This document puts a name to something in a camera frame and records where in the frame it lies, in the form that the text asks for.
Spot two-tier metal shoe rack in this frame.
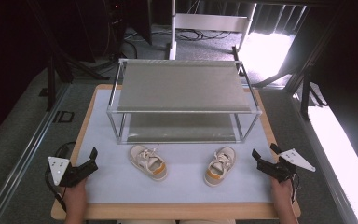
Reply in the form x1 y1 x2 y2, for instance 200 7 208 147
105 58 263 146

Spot person's right hand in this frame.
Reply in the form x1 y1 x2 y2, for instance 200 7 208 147
269 176 295 213

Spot black floor cables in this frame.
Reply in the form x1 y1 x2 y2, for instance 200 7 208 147
175 27 233 42

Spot beige sneaker with orange heel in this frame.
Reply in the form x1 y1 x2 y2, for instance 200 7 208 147
128 144 169 182
203 146 238 188

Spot black metal stand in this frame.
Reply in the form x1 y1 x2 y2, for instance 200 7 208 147
251 4 344 121

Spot aluminium floor rail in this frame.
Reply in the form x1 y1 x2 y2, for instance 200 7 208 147
0 83 71 224

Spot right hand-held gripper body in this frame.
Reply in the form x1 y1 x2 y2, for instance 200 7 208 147
256 147 317 184

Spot pale table mat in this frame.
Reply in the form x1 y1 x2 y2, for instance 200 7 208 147
76 88 278 205

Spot dark computer tower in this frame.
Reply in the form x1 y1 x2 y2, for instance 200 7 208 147
96 0 129 59

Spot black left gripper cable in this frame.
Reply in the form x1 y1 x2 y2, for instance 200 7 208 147
44 141 76 213

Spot white desk frame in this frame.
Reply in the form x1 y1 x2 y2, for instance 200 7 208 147
168 0 258 61

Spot black tripod stand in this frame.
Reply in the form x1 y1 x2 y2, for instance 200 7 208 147
26 0 110 112

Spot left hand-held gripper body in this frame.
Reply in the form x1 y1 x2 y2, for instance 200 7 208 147
48 156 89 189

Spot person's left hand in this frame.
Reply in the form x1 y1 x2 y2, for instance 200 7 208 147
58 177 89 217

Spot black floor socket cover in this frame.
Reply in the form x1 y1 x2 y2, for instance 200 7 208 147
52 109 76 124

